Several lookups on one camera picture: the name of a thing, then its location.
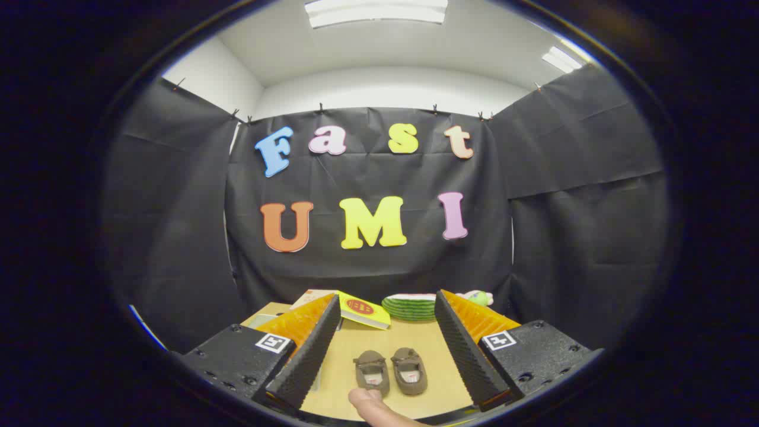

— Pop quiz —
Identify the small ceiling light panel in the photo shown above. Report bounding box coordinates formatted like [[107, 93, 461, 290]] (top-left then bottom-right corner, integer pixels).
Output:
[[541, 46, 585, 74]]

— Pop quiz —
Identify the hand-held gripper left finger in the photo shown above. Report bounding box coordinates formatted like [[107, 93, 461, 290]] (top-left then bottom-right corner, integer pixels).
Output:
[[177, 293, 342, 411]]

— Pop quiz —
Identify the brown suede shoe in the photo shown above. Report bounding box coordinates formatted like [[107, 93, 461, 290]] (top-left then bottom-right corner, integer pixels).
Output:
[[390, 347, 429, 396], [354, 350, 391, 398]]

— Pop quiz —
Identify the long ceiling light panel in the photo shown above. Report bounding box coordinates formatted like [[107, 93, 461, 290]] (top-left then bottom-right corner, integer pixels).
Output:
[[304, 0, 449, 29]]

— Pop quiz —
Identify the black backdrop cloth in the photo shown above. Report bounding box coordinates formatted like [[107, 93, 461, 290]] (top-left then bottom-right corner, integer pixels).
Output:
[[101, 62, 671, 356]]

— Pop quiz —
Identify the watermelon slice plush toy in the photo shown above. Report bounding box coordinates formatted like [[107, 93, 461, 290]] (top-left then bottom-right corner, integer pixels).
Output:
[[381, 293, 438, 323]]

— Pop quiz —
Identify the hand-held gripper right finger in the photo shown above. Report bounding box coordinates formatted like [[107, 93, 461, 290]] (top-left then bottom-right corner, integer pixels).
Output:
[[434, 289, 605, 413]]

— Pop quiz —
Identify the yellow book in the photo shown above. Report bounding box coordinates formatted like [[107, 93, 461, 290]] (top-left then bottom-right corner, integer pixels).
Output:
[[337, 292, 392, 330]]

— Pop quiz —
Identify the beige book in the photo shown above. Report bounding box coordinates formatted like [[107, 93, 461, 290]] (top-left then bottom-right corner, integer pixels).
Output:
[[289, 289, 339, 310]]

